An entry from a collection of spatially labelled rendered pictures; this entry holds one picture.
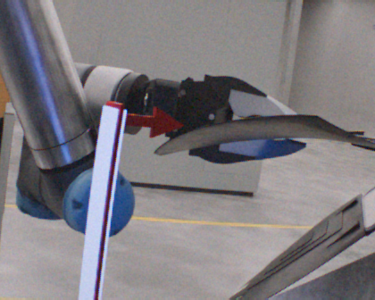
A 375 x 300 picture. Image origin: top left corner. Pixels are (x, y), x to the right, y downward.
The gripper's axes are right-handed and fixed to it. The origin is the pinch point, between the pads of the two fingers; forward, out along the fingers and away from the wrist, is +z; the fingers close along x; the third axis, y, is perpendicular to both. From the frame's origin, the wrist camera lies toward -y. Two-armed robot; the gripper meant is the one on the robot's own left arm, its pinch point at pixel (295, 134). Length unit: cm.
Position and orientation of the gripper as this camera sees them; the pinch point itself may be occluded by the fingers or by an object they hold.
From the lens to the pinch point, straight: 71.6
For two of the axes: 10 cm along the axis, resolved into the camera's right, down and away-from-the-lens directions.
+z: 9.3, 2.0, -3.2
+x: -2.0, 9.8, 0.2
